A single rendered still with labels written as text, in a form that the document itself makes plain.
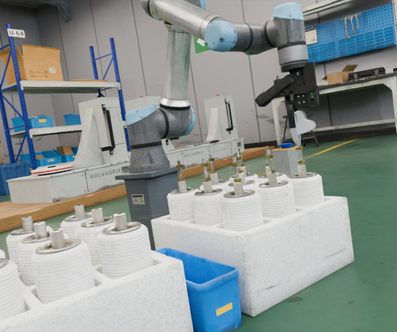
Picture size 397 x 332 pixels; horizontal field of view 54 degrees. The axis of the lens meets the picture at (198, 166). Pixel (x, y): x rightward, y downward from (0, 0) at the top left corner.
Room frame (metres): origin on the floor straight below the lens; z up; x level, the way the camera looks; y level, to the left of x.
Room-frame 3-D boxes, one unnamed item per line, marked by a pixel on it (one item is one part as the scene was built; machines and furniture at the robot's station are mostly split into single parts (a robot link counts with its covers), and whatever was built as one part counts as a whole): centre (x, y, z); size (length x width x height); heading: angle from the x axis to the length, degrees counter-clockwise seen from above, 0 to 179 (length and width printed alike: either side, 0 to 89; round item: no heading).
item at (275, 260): (1.08, -0.11, 0.09); 0.39 x 0.39 x 0.18; 36
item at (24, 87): (6.29, 1.91, 1.10); 1.89 x 0.64 x 2.20; 143
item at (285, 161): (1.31, -0.30, 0.16); 0.07 x 0.07 x 0.31; 36
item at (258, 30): (1.12, -0.21, 0.65); 0.11 x 0.11 x 0.08; 38
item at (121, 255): (0.73, 0.16, 0.16); 0.10 x 0.10 x 0.18
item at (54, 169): (2.95, 1.09, 0.29); 0.30 x 0.30 x 0.06
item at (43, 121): (5.76, 2.28, 0.89); 0.50 x 0.38 x 0.21; 54
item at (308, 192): (1.06, -0.28, 0.16); 0.10 x 0.10 x 0.18
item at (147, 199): (1.43, 0.18, 0.15); 0.19 x 0.19 x 0.30; 53
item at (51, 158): (5.75, 2.26, 0.36); 0.50 x 0.38 x 0.21; 54
